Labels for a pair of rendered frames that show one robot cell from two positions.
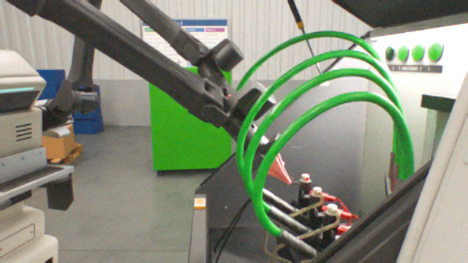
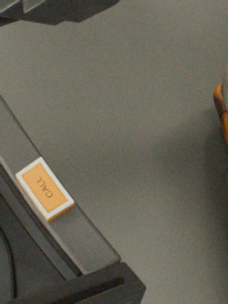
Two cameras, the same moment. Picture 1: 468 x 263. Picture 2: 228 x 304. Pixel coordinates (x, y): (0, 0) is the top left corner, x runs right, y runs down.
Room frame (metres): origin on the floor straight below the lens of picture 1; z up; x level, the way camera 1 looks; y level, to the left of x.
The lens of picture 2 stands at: (1.13, -0.01, 1.65)
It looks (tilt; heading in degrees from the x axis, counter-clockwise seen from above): 67 degrees down; 143
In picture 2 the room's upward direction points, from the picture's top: 6 degrees clockwise
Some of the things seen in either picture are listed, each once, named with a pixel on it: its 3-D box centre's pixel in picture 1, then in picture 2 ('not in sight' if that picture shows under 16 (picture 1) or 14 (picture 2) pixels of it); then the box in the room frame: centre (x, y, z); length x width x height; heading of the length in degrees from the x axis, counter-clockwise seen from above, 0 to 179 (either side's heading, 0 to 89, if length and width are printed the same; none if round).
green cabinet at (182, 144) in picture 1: (191, 117); not in sight; (4.30, 0.57, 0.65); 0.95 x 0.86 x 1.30; 97
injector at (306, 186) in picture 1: (298, 224); not in sight; (0.70, -0.14, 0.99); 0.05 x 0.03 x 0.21; 95
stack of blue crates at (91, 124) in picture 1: (63, 101); not in sight; (6.45, 3.32, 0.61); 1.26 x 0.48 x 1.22; 89
